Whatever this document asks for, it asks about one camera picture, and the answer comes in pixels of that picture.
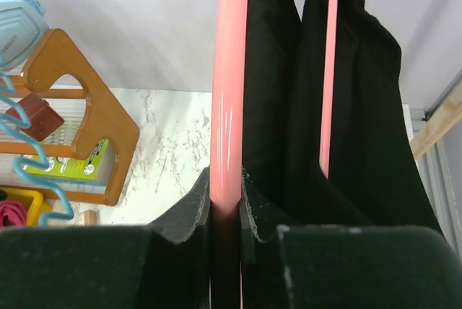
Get yellow plastic tray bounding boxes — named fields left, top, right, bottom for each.
left=1, top=187, right=51, bottom=226

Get blue hanger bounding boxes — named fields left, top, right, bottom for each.
left=1, top=72, right=74, bottom=226

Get wooden shelf rack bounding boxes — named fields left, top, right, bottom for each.
left=11, top=29, right=139, bottom=206

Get black trousers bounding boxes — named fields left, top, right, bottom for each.
left=243, top=0, right=440, bottom=230

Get green card box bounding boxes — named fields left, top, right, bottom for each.
left=23, top=138, right=115, bottom=187

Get brown cube box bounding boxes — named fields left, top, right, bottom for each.
left=16, top=92, right=64, bottom=142

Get pink hanger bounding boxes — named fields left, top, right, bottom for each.
left=209, top=0, right=325, bottom=308

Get wooden clothes rack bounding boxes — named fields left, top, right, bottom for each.
left=410, top=84, right=461, bottom=160

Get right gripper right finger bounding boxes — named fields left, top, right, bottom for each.
left=242, top=167, right=297, bottom=243

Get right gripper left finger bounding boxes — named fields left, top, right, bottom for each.
left=147, top=167, right=210, bottom=244

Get pink trousers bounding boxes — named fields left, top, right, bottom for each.
left=0, top=201, right=27, bottom=228

